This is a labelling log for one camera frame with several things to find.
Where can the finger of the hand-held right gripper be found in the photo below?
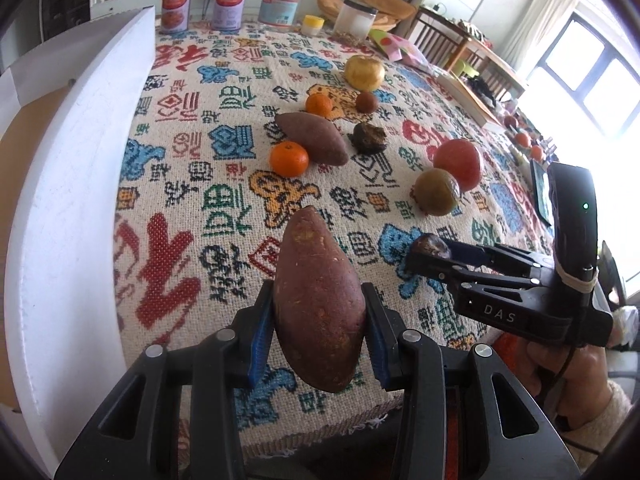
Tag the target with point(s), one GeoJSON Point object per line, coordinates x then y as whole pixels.
{"type": "Point", "coordinates": [440, 270]}
{"type": "Point", "coordinates": [480, 251]}

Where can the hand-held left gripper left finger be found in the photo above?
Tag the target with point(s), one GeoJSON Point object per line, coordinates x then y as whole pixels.
{"type": "Point", "coordinates": [262, 332]}

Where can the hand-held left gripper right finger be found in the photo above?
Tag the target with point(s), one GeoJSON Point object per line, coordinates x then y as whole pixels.
{"type": "Point", "coordinates": [375, 342]}

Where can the dark purple passion fruit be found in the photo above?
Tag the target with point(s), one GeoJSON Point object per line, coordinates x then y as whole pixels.
{"type": "Point", "coordinates": [428, 246]}

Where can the large purple sweet potato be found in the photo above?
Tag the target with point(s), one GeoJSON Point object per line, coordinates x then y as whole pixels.
{"type": "Point", "coordinates": [317, 300]}

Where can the small brown rough fruit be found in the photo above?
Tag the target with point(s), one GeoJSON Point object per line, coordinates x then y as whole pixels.
{"type": "Point", "coordinates": [367, 102]}

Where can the white box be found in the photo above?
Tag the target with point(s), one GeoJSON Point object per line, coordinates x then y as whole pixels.
{"type": "Point", "coordinates": [75, 185]}

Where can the person's right forearm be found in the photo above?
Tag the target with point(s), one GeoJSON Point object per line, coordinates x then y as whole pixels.
{"type": "Point", "coordinates": [605, 425]}

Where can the person's right hand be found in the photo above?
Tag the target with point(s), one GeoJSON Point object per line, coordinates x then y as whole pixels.
{"type": "Point", "coordinates": [582, 375]}

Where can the black tablet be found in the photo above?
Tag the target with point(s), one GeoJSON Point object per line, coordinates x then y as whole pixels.
{"type": "Point", "coordinates": [541, 192]}

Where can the green-brown passion fruit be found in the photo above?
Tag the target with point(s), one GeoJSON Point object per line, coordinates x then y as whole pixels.
{"type": "Point", "coordinates": [436, 192]}

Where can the red tomato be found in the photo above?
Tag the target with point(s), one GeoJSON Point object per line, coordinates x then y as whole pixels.
{"type": "Point", "coordinates": [457, 162]}

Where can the background orange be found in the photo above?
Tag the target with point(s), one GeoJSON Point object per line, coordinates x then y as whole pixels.
{"type": "Point", "coordinates": [537, 152]}
{"type": "Point", "coordinates": [522, 139]}
{"type": "Point", "coordinates": [511, 121]}

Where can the printed woven tablecloth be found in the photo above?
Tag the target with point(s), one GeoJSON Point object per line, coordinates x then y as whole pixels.
{"type": "Point", "coordinates": [210, 200]}

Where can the dark shrivelled fruit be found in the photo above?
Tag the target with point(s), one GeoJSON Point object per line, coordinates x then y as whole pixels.
{"type": "Point", "coordinates": [369, 137]}

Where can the white paperback book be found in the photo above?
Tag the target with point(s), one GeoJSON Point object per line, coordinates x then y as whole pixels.
{"type": "Point", "coordinates": [470, 100]}

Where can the dark cloth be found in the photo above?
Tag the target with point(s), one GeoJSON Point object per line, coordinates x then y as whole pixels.
{"type": "Point", "coordinates": [482, 90]}

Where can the window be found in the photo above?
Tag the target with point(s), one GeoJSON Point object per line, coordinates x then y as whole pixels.
{"type": "Point", "coordinates": [590, 70]}

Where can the large mandarin orange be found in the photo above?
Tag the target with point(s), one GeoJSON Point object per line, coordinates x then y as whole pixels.
{"type": "Point", "coordinates": [289, 159]}

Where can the small purple sweet potato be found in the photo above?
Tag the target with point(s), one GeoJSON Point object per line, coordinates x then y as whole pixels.
{"type": "Point", "coordinates": [315, 137]}

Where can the green stool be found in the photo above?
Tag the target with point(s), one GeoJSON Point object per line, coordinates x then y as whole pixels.
{"type": "Point", "coordinates": [459, 67]}

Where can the small mandarin orange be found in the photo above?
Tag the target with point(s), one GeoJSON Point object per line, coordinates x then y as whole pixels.
{"type": "Point", "coordinates": [319, 105]}

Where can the yellow apple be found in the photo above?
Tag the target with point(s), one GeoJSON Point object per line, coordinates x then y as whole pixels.
{"type": "Point", "coordinates": [364, 73]}

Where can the colourful snack bag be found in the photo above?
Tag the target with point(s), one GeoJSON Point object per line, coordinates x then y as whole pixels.
{"type": "Point", "coordinates": [397, 47]}

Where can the wooden chair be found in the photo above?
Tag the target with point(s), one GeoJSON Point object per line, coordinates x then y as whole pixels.
{"type": "Point", "coordinates": [435, 35]}

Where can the white curtain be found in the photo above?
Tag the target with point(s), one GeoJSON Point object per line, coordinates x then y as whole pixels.
{"type": "Point", "coordinates": [535, 20]}

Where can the pile of nut shells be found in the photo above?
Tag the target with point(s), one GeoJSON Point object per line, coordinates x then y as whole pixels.
{"type": "Point", "coordinates": [350, 36]}

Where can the clear jar black lid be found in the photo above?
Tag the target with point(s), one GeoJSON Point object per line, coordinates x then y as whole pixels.
{"type": "Point", "coordinates": [355, 19]}

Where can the small yellow-lid jar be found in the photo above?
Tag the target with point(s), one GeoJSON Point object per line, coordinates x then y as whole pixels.
{"type": "Point", "coordinates": [313, 25]}

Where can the clear jar blue label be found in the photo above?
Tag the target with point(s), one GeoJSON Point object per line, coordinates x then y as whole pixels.
{"type": "Point", "coordinates": [281, 2]}

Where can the pink labelled can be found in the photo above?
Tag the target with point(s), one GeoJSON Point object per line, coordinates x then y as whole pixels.
{"type": "Point", "coordinates": [177, 7]}
{"type": "Point", "coordinates": [229, 5]}

